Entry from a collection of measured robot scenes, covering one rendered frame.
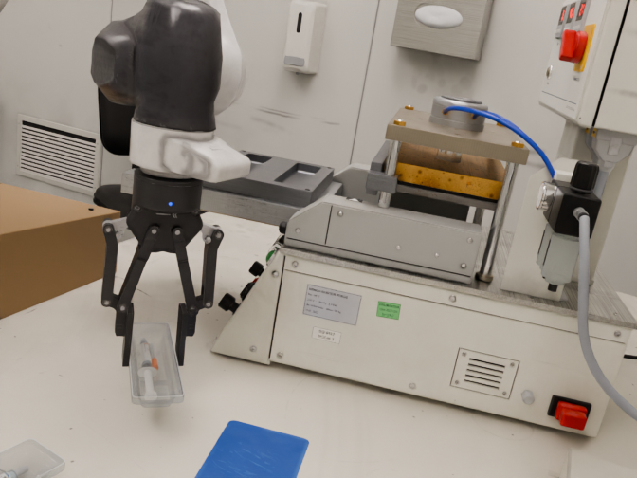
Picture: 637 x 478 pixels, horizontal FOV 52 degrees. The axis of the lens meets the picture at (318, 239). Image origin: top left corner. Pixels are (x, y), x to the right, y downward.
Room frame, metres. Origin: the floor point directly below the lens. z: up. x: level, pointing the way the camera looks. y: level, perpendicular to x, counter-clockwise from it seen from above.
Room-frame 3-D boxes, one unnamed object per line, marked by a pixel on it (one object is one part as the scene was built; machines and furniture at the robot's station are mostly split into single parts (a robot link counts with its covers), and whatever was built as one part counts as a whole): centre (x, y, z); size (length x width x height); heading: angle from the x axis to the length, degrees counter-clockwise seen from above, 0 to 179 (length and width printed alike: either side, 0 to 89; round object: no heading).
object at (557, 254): (0.73, -0.27, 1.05); 0.15 x 0.05 x 0.15; 172
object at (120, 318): (0.69, 0.22, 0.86); 0.03 x 0.01 x 0.05; 110
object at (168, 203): (0.71, 0.17, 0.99); 0.08 x 0.08 x 0.09
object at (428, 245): (0.84, -0.08, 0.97); 0.26 x 0.05 x 0.07; 82
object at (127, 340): (0.70, 0.20, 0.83); 0.03 x 0.01 x 0.07; 20
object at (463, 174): (0.96, -0.17, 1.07); 0.22 x 0.17 x 0.10; 172
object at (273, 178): (1.00, 0.09, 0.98); 0.20 x 0.17 x 0.03; 172
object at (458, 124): (0.95, -0.20, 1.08); 0.31 x 0.24 x 0.13; 172
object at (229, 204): (1.01, 0.14, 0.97); 0.30 x 0.22 x 0.08; 82
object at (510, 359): (0.95, -0.16, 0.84); 0.53 x 0.37 x 0.17; 82
